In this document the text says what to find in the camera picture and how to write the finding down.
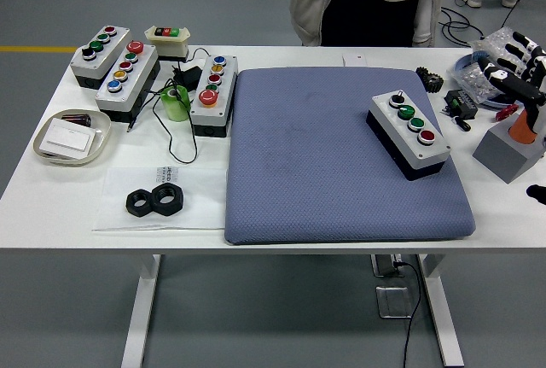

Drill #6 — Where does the five-button box, blue end button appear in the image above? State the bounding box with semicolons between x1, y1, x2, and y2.
94;40;162;125

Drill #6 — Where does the black power adapter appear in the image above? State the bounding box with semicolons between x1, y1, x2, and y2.
172;64;205;91

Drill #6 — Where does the black module with green terminal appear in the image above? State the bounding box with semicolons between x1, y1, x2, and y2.
443;89;482;120

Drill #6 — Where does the black adapter cord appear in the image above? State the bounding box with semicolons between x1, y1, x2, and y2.
126;46;210;163

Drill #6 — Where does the white wall switch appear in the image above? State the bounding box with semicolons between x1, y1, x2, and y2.
41;121;97;155

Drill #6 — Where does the clear printed plastic bag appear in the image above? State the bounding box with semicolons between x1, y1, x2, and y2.
91;166;229;232

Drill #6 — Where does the metal floor socket box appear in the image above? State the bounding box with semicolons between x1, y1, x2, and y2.
375;284;421;320

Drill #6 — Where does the orange cylinder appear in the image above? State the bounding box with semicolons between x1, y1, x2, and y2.
508;109;539;146

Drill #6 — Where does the cream three-button switch box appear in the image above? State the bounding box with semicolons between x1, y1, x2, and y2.
144;25;192;63

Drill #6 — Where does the black floor power cable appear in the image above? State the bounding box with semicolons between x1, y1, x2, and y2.
392;260;423;368

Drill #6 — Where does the blue-grey quilted mat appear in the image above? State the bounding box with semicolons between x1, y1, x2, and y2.
224;67;477;246

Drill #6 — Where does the beige shallow tray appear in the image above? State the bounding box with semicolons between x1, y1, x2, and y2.
32;108;113;167

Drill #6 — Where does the black metal gear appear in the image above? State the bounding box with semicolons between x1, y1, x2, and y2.
415;66;444;95

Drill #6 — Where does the white table leg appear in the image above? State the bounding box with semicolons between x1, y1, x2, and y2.
120;254;163;368
417;254;465;368

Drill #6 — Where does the blue plate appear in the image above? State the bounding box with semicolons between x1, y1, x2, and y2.
452;52;520;109

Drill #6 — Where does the black hex nut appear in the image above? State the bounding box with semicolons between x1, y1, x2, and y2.
151;183;185;215
125;187;161;218

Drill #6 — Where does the clear bag of small parts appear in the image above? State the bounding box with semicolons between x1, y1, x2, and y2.
447;60;513;104

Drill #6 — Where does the red clip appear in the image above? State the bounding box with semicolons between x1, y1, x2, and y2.
494;104;520;122

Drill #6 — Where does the four-button grey control box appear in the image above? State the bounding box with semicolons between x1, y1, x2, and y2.
365;89;452;182

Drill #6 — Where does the grey box with black knob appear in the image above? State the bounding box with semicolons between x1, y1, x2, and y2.
69;25;134;91

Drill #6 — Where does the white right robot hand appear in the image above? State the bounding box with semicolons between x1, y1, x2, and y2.
480;31;546;134

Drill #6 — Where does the black coiled floor cable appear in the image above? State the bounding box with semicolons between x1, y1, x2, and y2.
439;4;487;48

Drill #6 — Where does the grey under-table control box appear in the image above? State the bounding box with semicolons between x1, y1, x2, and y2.
369;254;404;278

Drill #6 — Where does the bubble wrap bag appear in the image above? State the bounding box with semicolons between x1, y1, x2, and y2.
470;26;538;87

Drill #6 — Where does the green tape roll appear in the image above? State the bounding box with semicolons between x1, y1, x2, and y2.
160;85;191;123

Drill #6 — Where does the five-button box, red mushroom button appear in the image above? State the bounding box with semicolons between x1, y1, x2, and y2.
189;55;240;138

